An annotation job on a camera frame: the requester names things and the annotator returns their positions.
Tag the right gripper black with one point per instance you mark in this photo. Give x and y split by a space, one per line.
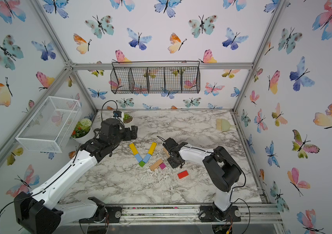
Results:
172 164

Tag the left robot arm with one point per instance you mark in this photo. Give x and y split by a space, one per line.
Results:
38 212

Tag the red block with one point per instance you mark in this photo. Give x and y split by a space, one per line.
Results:
183 174

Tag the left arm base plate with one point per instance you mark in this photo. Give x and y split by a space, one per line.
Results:
107 214

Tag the white pot flowering plant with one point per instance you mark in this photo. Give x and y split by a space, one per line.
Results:
83 131

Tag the yellow block long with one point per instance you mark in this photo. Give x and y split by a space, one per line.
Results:
133 149
152 148

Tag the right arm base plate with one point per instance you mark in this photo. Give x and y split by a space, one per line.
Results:
210 213

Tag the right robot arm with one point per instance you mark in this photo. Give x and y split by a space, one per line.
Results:
223 170

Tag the green small block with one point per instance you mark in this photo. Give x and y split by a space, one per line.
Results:
142 163

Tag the green hand brush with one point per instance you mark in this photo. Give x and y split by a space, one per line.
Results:
224 125

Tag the magenta small block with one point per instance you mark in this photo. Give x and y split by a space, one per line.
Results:
162 166

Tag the white mesh wall basket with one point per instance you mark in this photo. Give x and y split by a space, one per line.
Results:
51 126

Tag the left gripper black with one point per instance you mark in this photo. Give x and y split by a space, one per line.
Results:
128 137

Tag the black wire wall basket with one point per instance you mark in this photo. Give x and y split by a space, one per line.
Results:
155 77

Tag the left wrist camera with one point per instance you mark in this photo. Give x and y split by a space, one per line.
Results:
118 114

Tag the aluminium front rail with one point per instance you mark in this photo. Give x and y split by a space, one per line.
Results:
180 214

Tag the blue block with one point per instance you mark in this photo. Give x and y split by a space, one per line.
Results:
138 158
147 158

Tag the small potted succulent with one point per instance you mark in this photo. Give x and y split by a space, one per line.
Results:
127 118

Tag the natural wood block lower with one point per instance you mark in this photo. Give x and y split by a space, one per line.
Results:
156 165

